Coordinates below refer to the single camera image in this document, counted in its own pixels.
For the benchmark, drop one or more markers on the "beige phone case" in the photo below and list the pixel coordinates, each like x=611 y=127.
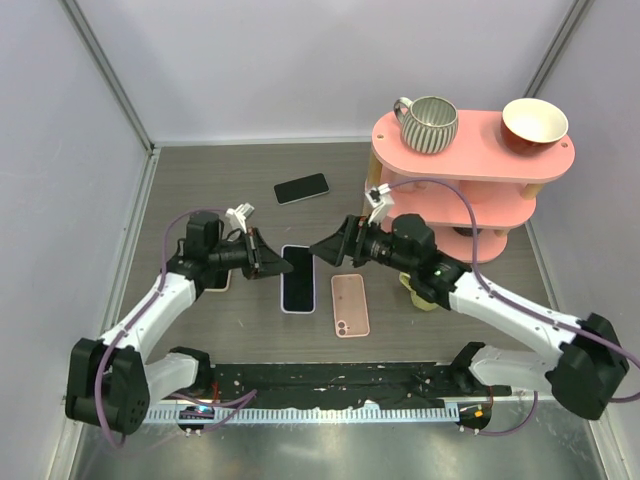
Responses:
x=209 y=284

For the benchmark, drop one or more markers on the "red white bowl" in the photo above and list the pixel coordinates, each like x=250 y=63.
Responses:
x=530 y=126

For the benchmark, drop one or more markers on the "phone with white edge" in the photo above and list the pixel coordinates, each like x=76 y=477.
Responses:
x=221 y=280

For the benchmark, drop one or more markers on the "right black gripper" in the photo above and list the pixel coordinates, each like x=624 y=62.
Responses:
x=354 y=234

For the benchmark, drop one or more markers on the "clear pink glass cup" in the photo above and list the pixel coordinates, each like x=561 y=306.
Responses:
x=403 y=184

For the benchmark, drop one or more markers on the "lilac phone case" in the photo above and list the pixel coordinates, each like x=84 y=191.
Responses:
x=298 y=311

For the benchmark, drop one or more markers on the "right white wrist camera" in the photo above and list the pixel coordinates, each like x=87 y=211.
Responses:
x=381 y=202

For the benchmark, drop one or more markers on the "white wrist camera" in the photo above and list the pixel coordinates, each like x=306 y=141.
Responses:
x=238 y=217
x=381 y=202

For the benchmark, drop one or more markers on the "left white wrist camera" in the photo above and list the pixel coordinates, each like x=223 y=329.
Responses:
x=238 y=217

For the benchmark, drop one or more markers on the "grey striped mug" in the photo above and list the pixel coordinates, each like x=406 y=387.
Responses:
x=429 y=124

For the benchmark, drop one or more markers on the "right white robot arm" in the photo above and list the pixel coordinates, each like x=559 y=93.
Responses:
x=580 y=362

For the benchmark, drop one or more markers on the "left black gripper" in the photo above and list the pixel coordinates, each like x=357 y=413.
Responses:
x=261 y=260

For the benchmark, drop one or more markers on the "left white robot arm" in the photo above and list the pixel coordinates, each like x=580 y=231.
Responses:
x=110 y=383

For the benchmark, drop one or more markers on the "pink three-tier shelf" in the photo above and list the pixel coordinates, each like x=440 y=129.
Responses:
x=477 y=154

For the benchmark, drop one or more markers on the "black mounting plate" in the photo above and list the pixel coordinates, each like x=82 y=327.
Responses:
x=338 y=386

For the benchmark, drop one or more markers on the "dark cup bottom shelf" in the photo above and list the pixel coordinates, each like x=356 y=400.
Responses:
x=467 y=231

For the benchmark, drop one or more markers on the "pink phone case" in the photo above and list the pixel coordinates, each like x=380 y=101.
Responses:
x=350 y=308

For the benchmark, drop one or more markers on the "white slotted cable duct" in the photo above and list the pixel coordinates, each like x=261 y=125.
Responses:
x=369 y=413

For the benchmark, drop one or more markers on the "black phone silver edge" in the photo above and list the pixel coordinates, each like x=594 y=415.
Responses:
x=301 y=188

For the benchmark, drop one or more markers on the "yellow green mug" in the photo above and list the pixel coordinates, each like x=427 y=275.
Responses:
x=416 y=300

